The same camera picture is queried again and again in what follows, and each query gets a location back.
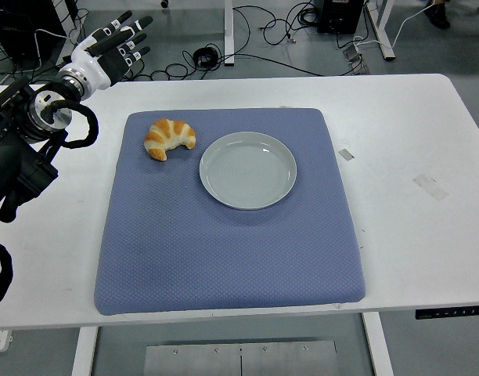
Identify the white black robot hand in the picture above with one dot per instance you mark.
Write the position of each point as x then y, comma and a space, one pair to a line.
91, 64

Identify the golden croissant bread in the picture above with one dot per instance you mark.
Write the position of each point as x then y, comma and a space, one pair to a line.
170, 137

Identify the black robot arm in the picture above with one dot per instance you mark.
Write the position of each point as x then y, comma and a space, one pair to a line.
24, 129

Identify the grey round plate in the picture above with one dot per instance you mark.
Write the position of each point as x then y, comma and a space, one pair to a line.
248, 170

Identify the grey metal plate with screws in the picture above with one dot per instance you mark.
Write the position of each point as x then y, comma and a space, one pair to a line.
240, 358

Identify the black equipment case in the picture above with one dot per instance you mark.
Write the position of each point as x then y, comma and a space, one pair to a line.
26, 27

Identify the white desk leg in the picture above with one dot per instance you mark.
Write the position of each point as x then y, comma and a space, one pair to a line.
229, 31
383, 29

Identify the blue quilted mat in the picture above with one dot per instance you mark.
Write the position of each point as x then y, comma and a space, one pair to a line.
227, 213

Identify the black computer box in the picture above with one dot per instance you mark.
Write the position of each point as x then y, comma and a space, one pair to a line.
338, 15

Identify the clear tape strip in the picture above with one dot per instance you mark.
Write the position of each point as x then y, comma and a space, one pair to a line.
430, 186
346, 154

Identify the white table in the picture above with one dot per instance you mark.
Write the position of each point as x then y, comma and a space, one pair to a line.
400, 188

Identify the person's foot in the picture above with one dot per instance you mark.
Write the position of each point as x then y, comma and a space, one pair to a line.
438, 13

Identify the black table control panel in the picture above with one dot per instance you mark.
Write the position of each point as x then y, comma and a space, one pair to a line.
451, 313

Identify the grey metal bracket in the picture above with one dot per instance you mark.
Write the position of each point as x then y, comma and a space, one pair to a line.
356, 58

